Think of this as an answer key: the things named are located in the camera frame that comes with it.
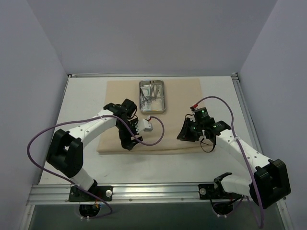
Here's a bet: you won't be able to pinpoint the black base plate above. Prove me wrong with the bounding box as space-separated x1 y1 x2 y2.
68 185 113 202
198 183 242 200

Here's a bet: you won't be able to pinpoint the purple cable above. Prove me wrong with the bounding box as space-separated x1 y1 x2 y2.
190 96 264 229
26 115 165 219

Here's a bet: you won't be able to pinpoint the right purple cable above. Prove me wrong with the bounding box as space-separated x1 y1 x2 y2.
190 96 264 229

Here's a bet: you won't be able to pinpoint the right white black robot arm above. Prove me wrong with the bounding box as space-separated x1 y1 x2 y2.
177 107 291 209

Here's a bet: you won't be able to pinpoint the steel surgical scissors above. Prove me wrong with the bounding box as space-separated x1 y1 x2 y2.
140 88 152 108

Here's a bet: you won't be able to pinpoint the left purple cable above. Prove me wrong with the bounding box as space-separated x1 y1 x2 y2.
26 115 165 219

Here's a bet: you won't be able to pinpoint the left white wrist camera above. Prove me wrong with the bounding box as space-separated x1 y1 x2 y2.
136 119 153 134

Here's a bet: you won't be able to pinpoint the front aluminium rail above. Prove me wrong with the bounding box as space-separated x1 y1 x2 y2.
27 182 250 205

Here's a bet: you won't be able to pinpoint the metal instrument tray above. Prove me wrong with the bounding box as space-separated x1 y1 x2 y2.
139 80 166 115

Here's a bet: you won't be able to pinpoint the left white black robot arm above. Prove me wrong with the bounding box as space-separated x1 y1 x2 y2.
47 99 142 201

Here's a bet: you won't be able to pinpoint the steel surgical forceps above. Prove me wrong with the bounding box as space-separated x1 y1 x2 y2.
149 80 162 100

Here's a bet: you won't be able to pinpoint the back aluminium rail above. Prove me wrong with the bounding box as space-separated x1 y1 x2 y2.
68 72 239 79

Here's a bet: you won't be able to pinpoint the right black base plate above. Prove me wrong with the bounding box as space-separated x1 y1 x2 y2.
198 183 242 200

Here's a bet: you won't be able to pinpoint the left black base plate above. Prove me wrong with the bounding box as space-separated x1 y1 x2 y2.
68 185 113 202

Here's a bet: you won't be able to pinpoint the beige cloth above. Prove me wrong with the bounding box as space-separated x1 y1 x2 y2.
96 78 216 156

